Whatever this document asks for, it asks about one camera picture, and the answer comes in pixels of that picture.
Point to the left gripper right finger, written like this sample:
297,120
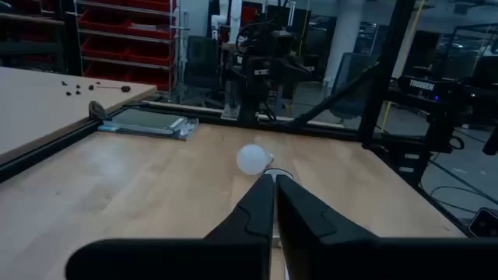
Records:
350,256

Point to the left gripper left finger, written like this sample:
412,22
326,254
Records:
218,256

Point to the white lightbulb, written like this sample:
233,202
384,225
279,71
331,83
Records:
253,159

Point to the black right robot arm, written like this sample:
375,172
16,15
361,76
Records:
264,66

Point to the black smartphone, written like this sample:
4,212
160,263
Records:
484,223

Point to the grey office chair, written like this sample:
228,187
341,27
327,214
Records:
350,85

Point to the black clamp lever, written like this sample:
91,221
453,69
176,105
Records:
96,110

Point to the small black knob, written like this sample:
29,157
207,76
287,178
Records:
125,88

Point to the black allen key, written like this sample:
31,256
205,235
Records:
111,87

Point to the white round pillar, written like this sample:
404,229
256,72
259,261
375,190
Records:
342,39

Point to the tan wooden desk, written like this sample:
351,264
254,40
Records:
46,109

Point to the shelf rack with red bins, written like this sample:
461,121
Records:
128,43

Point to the dark shelving unit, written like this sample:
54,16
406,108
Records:
27,35

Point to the black aluminium table frame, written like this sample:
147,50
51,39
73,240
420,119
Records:
383,78

